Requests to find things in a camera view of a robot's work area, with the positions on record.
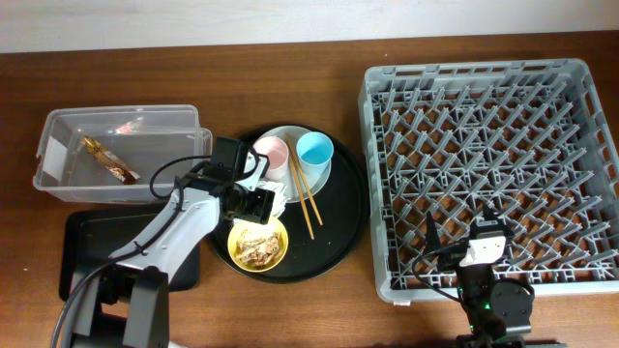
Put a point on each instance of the light blue plastic cup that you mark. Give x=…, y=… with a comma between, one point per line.
x=314, y=150

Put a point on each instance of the black rectangular tray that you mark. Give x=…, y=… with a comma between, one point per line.
x=90, y=236

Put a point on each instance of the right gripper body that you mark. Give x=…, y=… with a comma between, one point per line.
x=451, y=255

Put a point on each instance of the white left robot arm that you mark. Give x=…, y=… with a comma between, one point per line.
x=198, y=203

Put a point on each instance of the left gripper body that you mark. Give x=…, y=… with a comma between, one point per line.
x=261, y=206

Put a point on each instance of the grey dishwasher rack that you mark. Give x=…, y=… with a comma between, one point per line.
x=527, y=139

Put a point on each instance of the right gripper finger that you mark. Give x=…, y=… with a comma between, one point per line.
x=489, y=215
x=432, y=238

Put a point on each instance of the yellow bowl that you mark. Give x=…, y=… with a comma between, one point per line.
x=273, y=225

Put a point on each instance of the grey round plate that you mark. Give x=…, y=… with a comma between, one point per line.
x=316, y=181

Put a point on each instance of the food scraps and rice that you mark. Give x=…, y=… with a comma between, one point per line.
x=258, y=248

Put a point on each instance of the white label on bin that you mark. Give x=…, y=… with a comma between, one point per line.
x=54, y=158

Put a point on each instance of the gold brown snack wrapper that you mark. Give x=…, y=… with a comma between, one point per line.
x=110, y=161

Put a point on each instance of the wooden chopstick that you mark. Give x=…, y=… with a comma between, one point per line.
x=295, y=174
x=307, y=192

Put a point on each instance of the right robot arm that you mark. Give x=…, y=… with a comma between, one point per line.
x=498, y=310

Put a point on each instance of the pink plastic cup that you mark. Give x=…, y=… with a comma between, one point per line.
x=277, y=152

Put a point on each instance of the round black tray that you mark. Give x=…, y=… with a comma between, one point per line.
x=343, y=204

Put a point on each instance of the white tissue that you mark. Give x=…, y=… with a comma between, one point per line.
x=280, y=199

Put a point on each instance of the clear plastic waste bin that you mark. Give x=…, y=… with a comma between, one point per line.
x=152, y=140

